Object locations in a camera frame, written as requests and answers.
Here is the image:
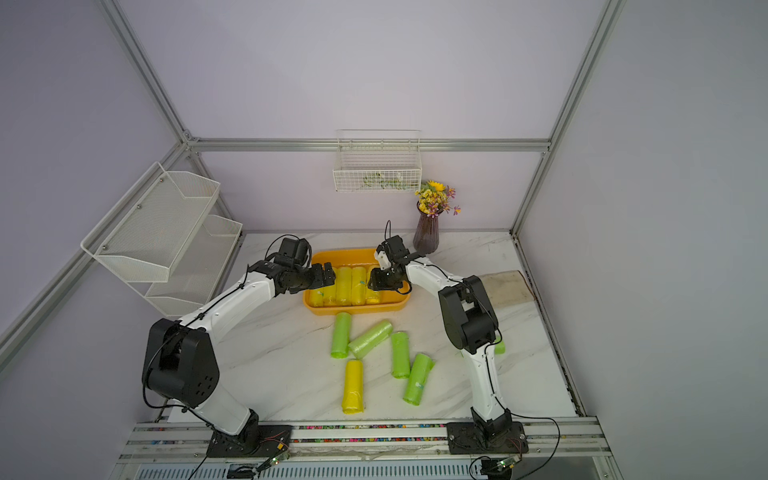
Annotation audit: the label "yellow trash bag roll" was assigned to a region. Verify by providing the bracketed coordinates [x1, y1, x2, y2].
[322, 284, 338, 307]
[308, 288, 325, 308]
[335, 266, 352, 306]
[342, 360, 364, 415]
[350, 266, 367, 306]
[365, 266, 381, 305]

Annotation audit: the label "beige work glove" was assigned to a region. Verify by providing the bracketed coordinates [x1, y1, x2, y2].
[480, 270, 534, 309]

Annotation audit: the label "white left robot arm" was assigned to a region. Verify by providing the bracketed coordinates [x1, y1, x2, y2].
[141, 260, 335, 436]

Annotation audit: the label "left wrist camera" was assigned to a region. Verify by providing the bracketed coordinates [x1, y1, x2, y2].
[275, 237, 311, 267]

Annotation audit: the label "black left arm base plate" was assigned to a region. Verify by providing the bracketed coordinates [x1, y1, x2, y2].
[206, 424, 293, 459]

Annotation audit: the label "purple glass vase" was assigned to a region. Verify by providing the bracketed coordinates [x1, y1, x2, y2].
[413, 211, 439, 255]

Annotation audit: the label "white wire wall basket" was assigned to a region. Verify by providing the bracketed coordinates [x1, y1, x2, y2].
[333, 129, 423, 193]

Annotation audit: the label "white mesh lower shelf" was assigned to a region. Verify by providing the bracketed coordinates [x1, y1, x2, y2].
[144, 215, 242, 318]

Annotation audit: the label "yellow and purple flowers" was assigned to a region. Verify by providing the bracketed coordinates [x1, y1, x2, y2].
[416, 180, 461, 218]

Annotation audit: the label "yellow plastic storage box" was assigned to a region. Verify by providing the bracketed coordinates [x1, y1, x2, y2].
[303, 248, 410, 316]

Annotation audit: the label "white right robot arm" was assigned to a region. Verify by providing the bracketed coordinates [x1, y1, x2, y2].
[369, 254, 513, 443]

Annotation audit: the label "white mesh shelf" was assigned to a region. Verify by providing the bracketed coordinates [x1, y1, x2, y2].
[80, 163, 220, 283]
[144, 215, 242, 318]

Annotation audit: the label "white mesh upper shelf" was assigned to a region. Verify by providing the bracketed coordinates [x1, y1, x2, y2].
[80, 163, 220, 283]

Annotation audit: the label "aluminium rail frame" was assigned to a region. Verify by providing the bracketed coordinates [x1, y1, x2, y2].
[110, 417, 622, 479]

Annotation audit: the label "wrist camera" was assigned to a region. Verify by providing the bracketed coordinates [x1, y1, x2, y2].
[275, 237, 311, 267]
[374, 235, 410, 270]

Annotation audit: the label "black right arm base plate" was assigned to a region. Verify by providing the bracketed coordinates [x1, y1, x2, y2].
[446, 421, 529, 455]

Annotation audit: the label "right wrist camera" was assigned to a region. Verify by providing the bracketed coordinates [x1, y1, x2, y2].
[374, 235, 410, 270]

